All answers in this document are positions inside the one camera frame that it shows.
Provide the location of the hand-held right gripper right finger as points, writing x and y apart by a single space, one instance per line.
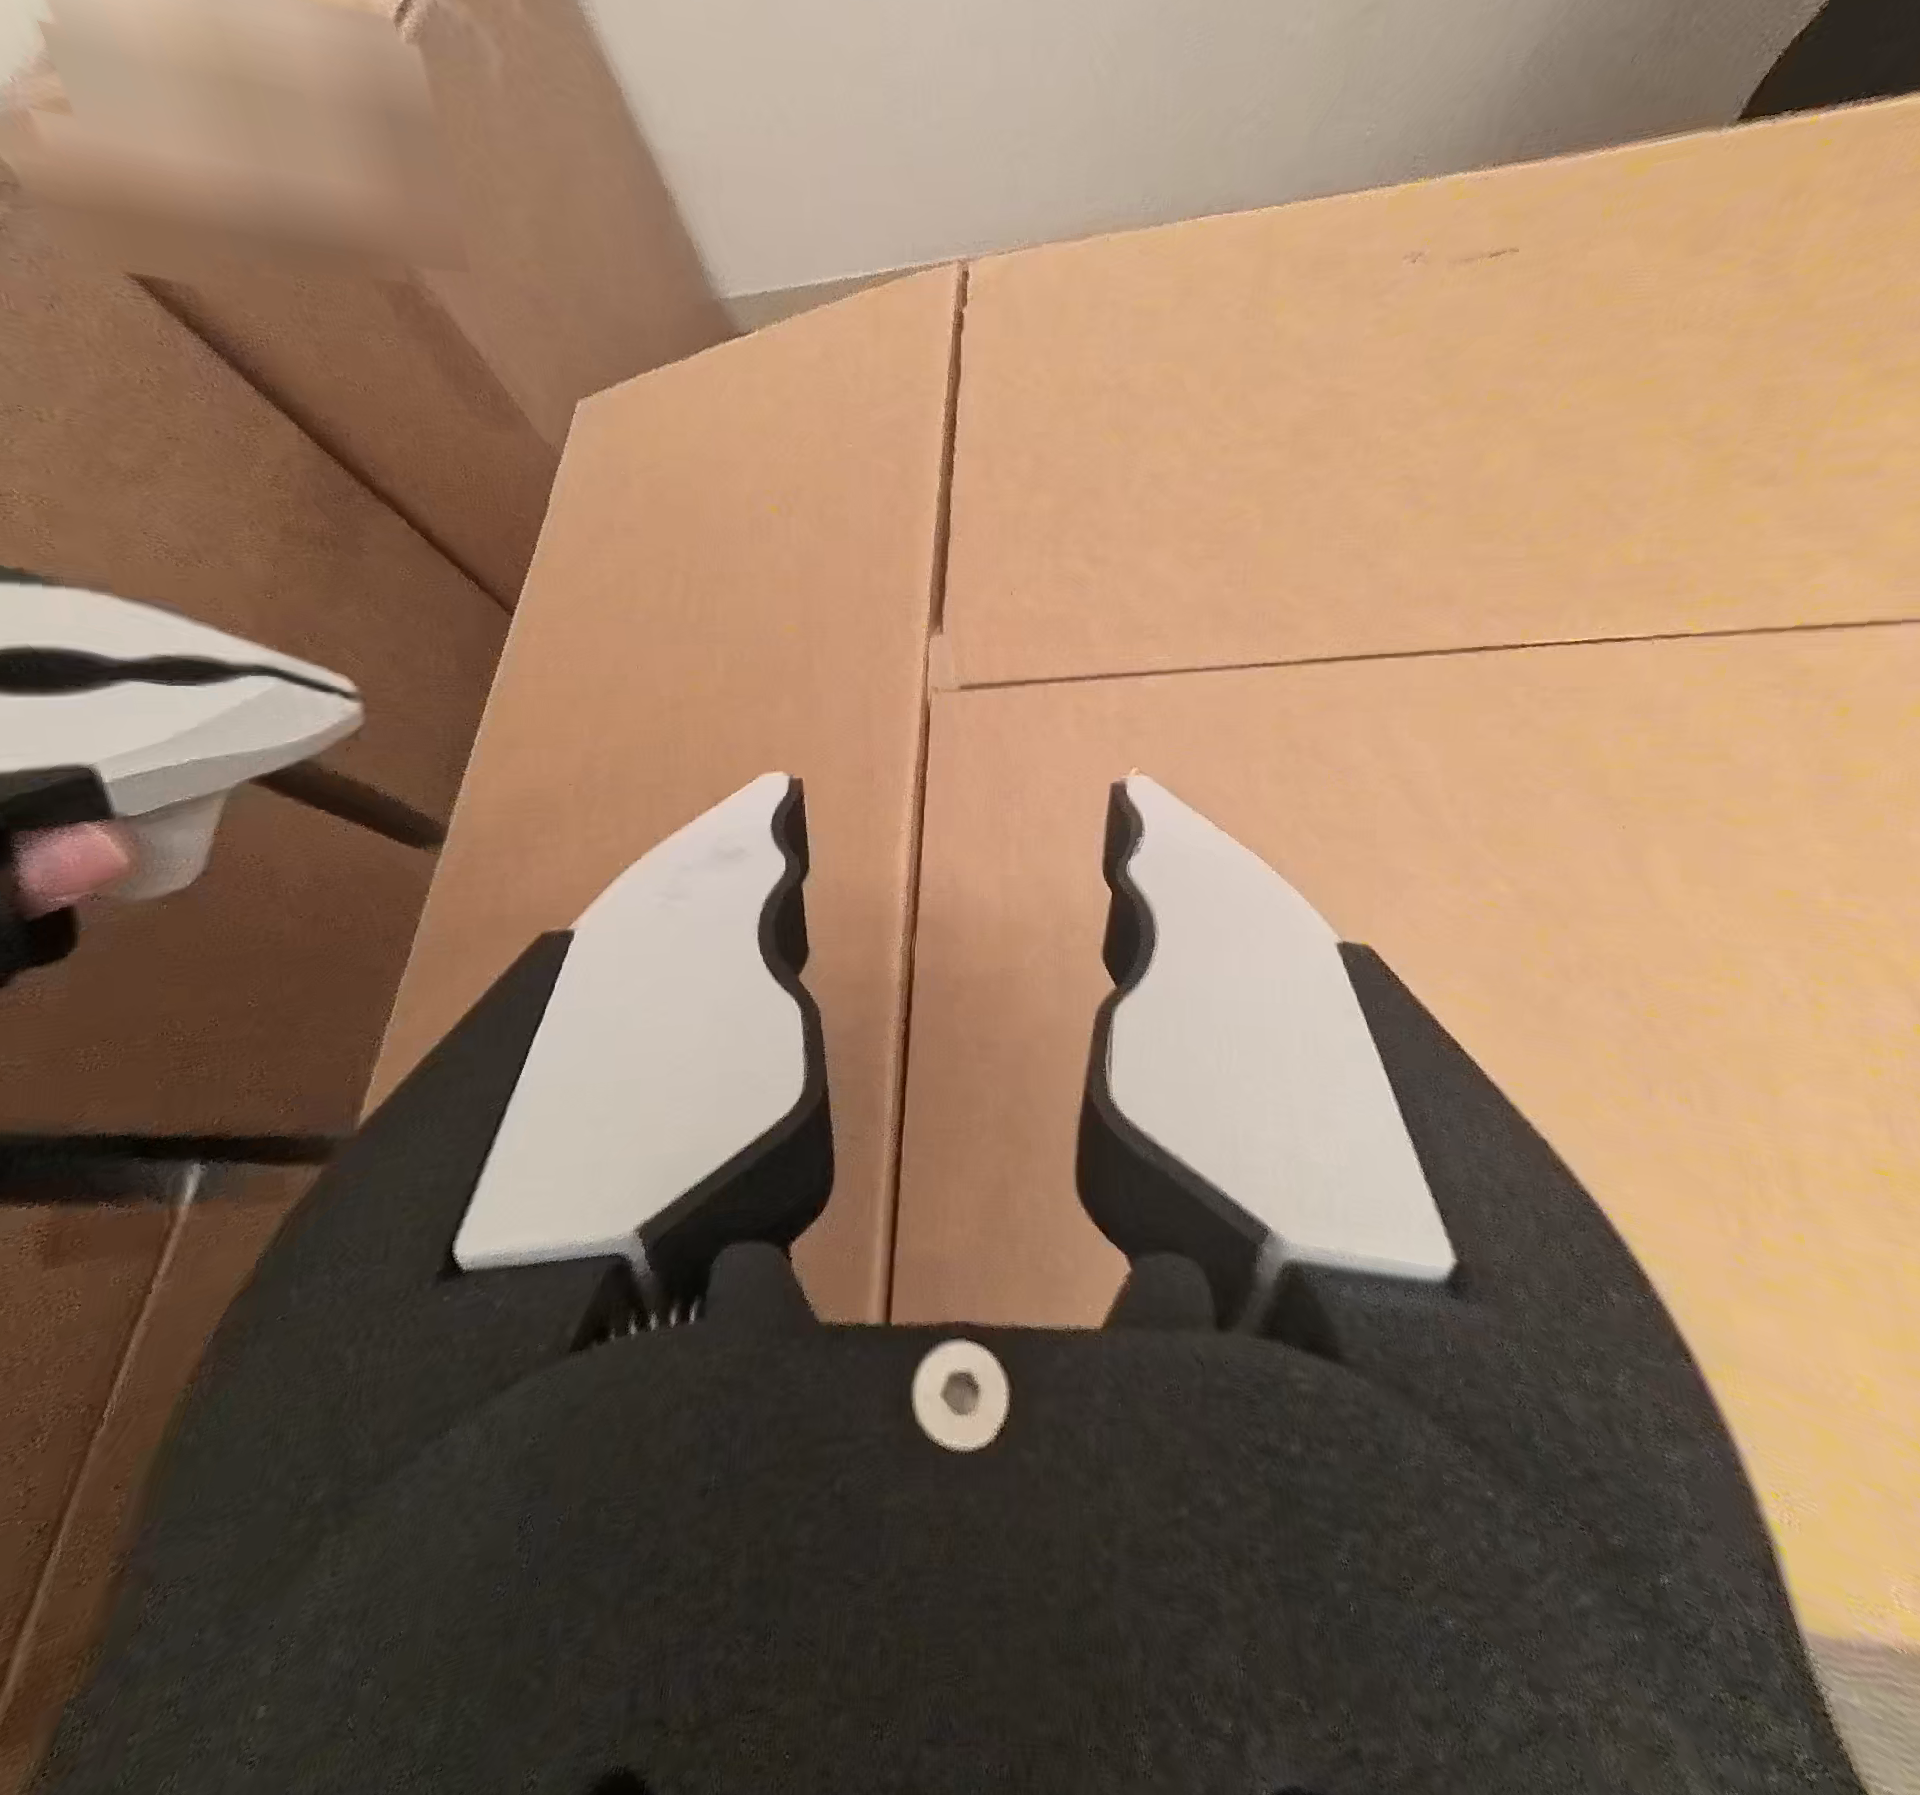
1260 1076

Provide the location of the tall cardboard box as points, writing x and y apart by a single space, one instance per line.
524 252

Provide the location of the large cardboard box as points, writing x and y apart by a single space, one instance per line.
1348 473

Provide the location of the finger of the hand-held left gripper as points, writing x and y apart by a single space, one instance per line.
197 738
106 623

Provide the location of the person's left hand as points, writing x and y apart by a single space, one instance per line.
77 869

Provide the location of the brown cardboard box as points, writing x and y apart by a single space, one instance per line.
225 1000

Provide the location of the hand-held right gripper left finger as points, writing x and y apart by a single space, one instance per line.
644 1076

